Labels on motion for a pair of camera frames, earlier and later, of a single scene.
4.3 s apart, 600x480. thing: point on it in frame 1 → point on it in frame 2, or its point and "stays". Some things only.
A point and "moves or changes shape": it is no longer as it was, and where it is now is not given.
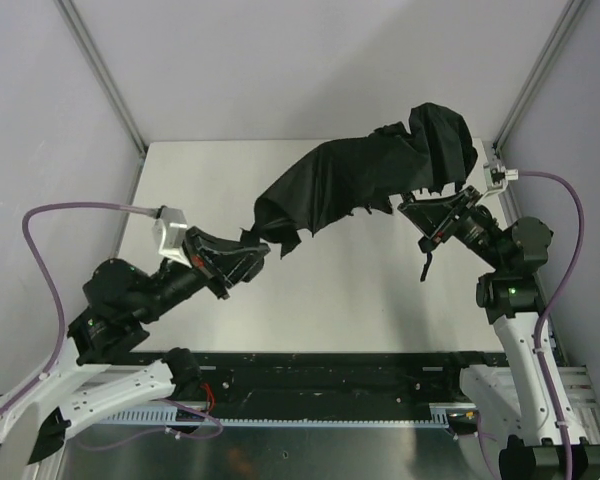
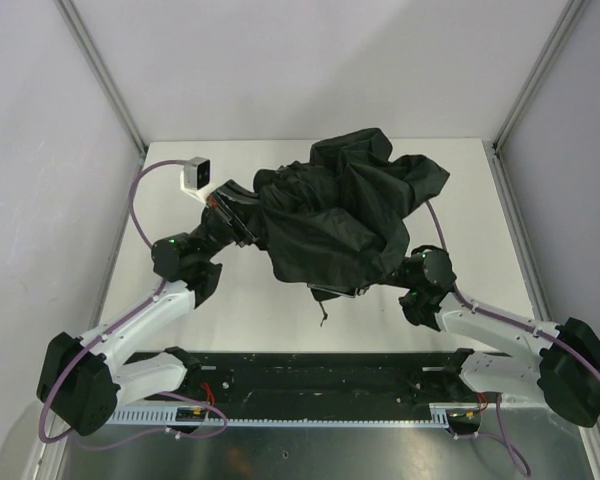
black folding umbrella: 436,150 moves or changes shape
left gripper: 207,265 → 237,212
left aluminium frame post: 71,14 stays
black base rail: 332,379 stays
